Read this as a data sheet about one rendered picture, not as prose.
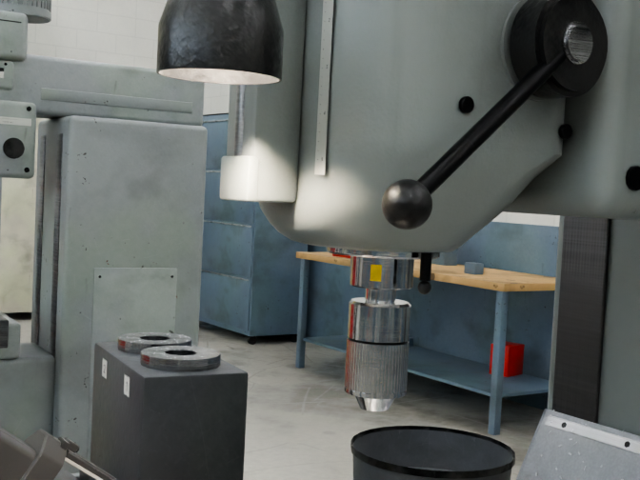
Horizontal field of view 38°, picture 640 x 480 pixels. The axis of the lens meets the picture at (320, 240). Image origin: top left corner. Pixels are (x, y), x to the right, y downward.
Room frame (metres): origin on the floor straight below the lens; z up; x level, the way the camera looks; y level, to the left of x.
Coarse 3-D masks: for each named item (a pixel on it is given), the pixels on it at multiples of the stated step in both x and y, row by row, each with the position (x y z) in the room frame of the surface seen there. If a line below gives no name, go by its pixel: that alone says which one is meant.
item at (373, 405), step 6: (360, 402) 0.69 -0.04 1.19; (366, 402) 0.69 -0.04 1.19; (372, 402) 0.68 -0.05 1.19; (378, 402) 0.68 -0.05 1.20; (384, 402) 0.68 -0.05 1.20; (390, 402) 0.69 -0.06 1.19; (360, 408) 0.69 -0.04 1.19; (366, 408) 0.69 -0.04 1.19; (372, 408) 0.69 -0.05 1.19; (378, 408) 0.69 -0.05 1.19; (384, 408) 0.69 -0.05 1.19
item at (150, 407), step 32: (96, 352) 1.15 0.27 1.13; (128, 352) 1.10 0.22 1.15; (160, 352) 1.04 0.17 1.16; (192, 352) 1.06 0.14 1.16; (96, 384) 1.14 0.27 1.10; (128, 384) 1.01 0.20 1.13; (160, 384) 0.97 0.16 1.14; (192, 384) 0.99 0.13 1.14; (224, 384) 1.01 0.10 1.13; (96, 416) 1.14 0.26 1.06; (128, 416) 1.01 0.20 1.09; (160, 416) 0.97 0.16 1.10; (192, 416) 0.99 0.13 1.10; (224, 416) 1.01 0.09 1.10; (96, 448) 1.13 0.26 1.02; (128, 448) 1.01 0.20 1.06; (160, 448) 0.97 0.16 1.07; (192, 448) 0.99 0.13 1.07; (224, 448) 1.01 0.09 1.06
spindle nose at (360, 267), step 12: (360, 264) 0.68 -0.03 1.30; (372, 264) 0.68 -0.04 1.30; (384, 264) 0.67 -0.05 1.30; (396, 264) 0.68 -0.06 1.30; (408, 264) 0.68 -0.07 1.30; (360, 276) 0.68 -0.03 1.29; (384, 276) 0.67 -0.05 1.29; (396, 276) 0.68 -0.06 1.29; (408, 276) 0.68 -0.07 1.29; (372, 288) 0.68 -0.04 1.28; (384, 288) 0.67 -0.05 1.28; (396, 288) 0.68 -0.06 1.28; (408, 288) 0.68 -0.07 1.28
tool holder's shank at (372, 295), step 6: (366, 294) 0.69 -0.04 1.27; (372, 294) 0.69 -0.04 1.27; (378, 294) 0.69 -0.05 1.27; (384, 294) 0.69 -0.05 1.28; (390, 294) 0.69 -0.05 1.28; (366, 300) 0.70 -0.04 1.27; (372, 300) 0.69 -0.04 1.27; (378, 300) 0.69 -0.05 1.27; (384, 300) 0.69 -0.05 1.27; (390, 300) 0.69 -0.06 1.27
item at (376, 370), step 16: (352, 320) 0.69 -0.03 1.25; (368, 320) 0.68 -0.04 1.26; (384, 320) 0.67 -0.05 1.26; (400, 320) 0.68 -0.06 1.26; (352, 336) 0.69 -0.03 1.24; (368, 336) 0.68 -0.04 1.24; (384, 336) 0.67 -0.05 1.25; (400, 336) 0.68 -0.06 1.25; (352, 352) 0.68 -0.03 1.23; (368, 352) 0.68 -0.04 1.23; (384, 352) 0.67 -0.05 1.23; (400, 352) 0.68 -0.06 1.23; (352, 368) 0.68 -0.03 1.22; (368, 368) 0.68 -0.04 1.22; (384, 368) 0.68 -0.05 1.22; (400, 368) 0.68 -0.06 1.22; (352, 384) 0.68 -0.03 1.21; (368, 384) 0.68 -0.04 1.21; (384, 384) 0.68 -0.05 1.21; (400, 384) 0.68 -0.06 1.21
